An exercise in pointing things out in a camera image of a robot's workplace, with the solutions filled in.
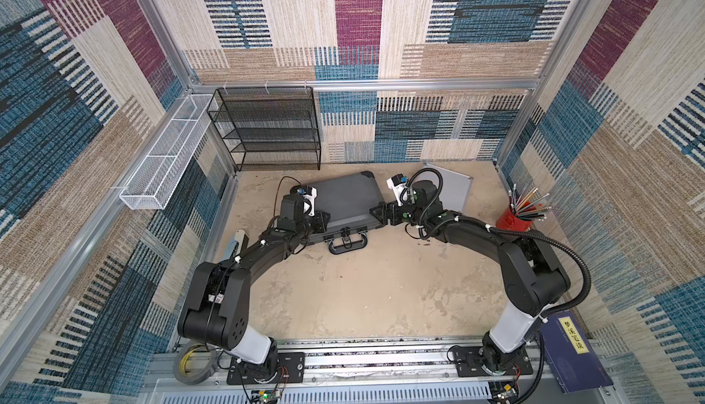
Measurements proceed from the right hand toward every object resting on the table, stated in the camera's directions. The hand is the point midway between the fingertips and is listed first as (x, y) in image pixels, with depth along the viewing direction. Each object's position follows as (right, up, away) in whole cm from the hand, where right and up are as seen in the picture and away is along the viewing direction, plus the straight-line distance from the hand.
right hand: (381, 211), depth 91 cm
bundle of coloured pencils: (+48, +2, +3) cm, 49 cm away
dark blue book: (+49, -39, -18) cm, 65 cm away
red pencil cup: (+43, -3, +1) cm, 43 cm away
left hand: (-17, -1, +1) cm, 17 cm away
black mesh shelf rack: (-42, +32, +17) cm, 56 cm away
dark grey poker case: (-12, +3, +20) cm, 23 cm away
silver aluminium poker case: (+30, +8, +17) cm, 36 cm away
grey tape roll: (-55, -39, -18) cm, 69 cm away
